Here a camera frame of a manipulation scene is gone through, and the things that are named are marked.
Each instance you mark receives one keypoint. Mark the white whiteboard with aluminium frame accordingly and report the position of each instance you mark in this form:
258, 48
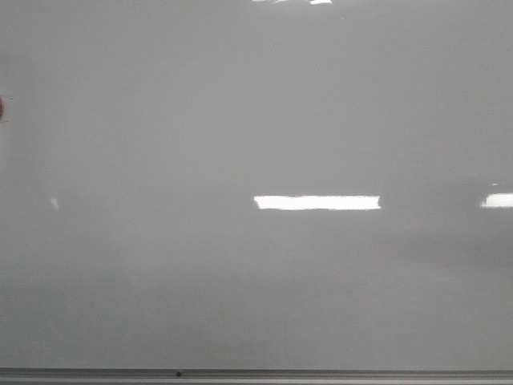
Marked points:
256, 185

